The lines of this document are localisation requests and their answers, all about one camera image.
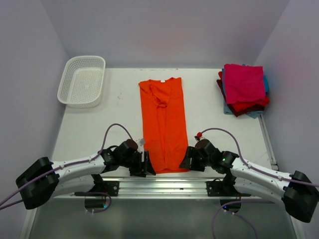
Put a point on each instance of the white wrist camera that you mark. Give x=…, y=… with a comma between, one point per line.
x=141, y=141
x=199, y=136

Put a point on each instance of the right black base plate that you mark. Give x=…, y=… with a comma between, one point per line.
x=217, y=188

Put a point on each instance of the white plastic basket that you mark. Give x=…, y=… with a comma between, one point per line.
x=82, y=82

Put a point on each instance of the aluminium mounting rail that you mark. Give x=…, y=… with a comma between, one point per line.
x=159, y=186

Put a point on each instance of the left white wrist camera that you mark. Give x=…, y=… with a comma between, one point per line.
x=141, y=141

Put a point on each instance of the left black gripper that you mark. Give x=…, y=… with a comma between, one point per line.
x=142, y=167

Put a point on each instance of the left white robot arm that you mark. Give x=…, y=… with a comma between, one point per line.
x=100, y=163

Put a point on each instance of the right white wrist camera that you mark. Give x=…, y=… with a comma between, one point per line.
x=199, y=136

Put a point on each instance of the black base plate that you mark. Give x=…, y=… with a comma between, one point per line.
x=103, y=188
x=217, y=188

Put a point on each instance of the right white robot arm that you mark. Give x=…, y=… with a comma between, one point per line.
x=241, y=177

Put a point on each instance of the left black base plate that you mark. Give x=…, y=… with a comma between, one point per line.
x=103, y=188

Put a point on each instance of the dark red folded t shirt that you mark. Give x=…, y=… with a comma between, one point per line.
x=254, y=108

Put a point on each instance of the magenta folded t shirt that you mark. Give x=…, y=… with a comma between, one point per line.
x=243, y=84

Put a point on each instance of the orange t shirt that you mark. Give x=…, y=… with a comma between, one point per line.
x=164, y=124

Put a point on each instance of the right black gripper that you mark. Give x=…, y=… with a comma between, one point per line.
x=185, y=164

